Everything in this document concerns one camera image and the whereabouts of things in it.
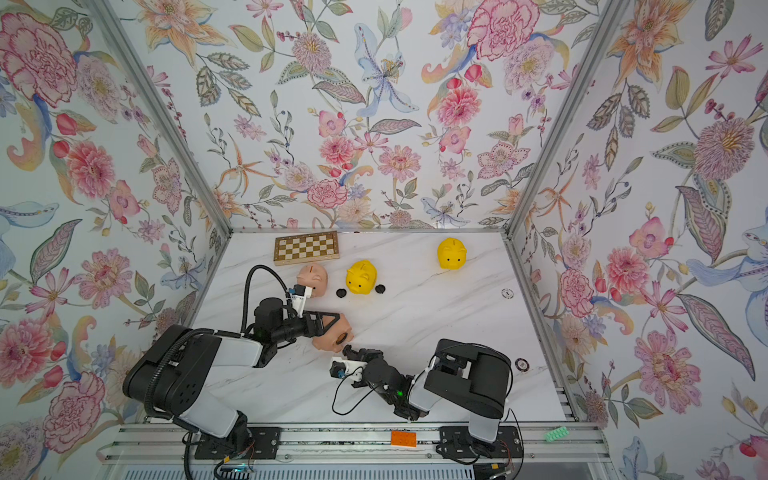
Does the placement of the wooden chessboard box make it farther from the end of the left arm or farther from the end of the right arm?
the end of the right arm

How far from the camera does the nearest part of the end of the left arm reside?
2.41 ft

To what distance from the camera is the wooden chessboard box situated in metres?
1.12

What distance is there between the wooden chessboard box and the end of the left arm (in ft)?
1.07
